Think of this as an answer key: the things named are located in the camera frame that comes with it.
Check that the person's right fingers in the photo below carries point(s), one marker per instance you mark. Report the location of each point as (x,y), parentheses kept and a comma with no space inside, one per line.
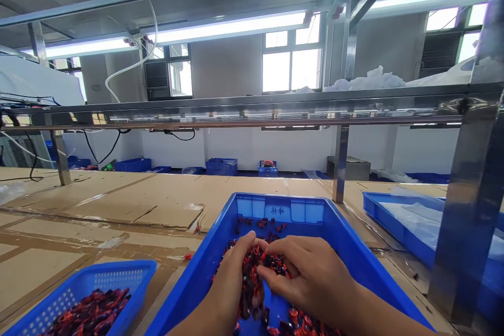
(275,257)

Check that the pile of red black connectors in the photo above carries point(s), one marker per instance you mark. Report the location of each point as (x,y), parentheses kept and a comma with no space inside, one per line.
(299,322)

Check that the person's left fingers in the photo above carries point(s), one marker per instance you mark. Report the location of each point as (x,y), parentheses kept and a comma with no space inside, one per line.
(246,243)

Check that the window with air conditioner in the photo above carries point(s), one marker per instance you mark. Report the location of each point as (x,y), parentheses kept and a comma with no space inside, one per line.
(167,76)
(445,48)

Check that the heap of red black connectors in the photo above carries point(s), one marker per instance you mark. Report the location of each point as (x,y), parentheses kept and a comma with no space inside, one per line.
(90,314)

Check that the clear plastic bags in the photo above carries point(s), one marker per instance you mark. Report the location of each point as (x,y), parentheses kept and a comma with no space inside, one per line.
(417,214)

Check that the shallow blue plastic tray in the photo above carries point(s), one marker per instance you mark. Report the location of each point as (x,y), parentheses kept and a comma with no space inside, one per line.
(397,225)

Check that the cardboard sheets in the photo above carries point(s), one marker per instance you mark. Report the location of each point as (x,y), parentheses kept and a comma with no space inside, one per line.
(118,202)

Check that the large blue plastic bin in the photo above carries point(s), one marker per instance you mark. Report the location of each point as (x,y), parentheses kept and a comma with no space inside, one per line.
(354,233)

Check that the heap of white plastic bags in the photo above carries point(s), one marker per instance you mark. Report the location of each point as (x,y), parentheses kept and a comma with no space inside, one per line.
(374,80)

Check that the blue crate with red parts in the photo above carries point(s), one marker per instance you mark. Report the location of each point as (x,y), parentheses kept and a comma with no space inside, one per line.
(267,168)

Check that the bunch of red black connectors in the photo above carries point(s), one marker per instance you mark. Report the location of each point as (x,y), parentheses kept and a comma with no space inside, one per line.
(254,273)

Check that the blue perforated plastic basket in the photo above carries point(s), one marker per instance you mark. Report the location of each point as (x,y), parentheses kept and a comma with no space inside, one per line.
(118,277)

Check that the person's right hand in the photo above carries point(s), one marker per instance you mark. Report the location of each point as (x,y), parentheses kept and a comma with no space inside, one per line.
(315,273)

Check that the stainless steel shelf frame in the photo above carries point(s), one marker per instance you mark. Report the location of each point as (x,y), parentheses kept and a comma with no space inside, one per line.
(275,101)

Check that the white machine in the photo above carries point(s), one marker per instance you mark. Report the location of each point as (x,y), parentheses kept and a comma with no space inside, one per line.
(35,80)

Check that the person's left hand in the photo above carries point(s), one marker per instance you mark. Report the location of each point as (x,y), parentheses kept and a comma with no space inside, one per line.
(230,273)

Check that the grey ribbed machine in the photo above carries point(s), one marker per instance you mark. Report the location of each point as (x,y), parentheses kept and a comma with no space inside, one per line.
(15,151)

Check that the metal box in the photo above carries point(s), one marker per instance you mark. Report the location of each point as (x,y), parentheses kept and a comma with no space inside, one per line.
(354,168)

